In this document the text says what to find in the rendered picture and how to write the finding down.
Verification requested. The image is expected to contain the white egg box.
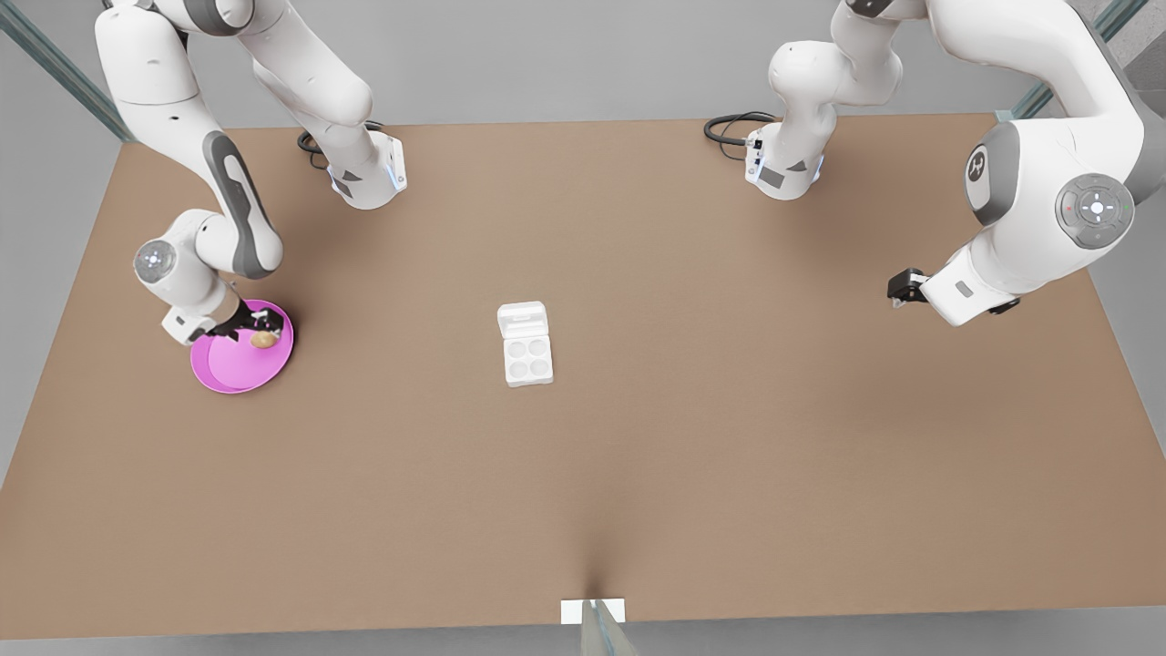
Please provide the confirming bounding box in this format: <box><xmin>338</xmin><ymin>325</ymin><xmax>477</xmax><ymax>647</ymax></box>
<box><xmin>496</xmin><ymin>301</ymin><xmax>555</xmax><ymax>389</ymax></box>

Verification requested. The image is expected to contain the pink round plate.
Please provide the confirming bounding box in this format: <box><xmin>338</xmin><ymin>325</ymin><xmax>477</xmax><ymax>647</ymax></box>
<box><xmin>189</xmin><ymin>299</ymin><xmax>296</xmax><ymax>395</ymax></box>

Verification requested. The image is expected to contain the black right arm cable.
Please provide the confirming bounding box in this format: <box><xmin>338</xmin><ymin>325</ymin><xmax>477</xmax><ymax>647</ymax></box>
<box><xmin>297</xmin><ymin>120</ymin><xmax>387</xmax><ymax>172</ymax></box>

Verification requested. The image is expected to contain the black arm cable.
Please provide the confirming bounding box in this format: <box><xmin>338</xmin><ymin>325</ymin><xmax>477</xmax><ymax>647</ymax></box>
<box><xmin>297</xmin><ymin>120</ymin><xmax>387</xmax><ymax>172</ymax></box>
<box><xmin>703</xmin><ymin>111</ymin><xmax>781</xmax><ymax>161</ymax></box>

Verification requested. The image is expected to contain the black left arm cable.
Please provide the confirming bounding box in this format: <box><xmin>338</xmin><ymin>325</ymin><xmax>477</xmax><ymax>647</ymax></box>
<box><xmin>703</xmin><ymin>111</ymin><xmax>781</xmax><ymax>161</ymax></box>

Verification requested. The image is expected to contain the silver frame post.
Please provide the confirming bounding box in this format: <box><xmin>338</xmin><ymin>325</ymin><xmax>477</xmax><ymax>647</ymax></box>
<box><xmin>0</xmin><ymin>0</ymin><xmax>138</xmax><ymax>145</ymax></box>
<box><xmin>996</xmin><ymin>0</ymin><xmax>1151</xmax><ymax>123</ymax></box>
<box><xmin>560</xmin><ymin>598</ymin><xmax>639</xmax><ymax>656</ymax></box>

